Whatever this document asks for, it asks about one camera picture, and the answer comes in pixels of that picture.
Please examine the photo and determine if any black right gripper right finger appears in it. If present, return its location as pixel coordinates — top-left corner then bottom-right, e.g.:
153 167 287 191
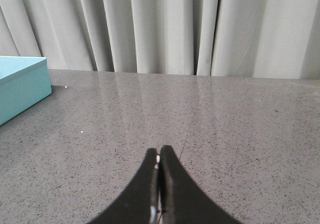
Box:
160 145 240 223

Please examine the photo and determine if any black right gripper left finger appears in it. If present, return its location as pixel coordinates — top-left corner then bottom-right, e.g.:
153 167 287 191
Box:
90 148 160 223

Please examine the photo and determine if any light blue storage box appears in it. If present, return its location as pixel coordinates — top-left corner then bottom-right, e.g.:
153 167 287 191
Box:
0 56 52 124

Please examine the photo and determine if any grey pleated curtain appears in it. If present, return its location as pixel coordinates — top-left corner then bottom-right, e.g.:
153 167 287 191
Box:
0 0 320 79

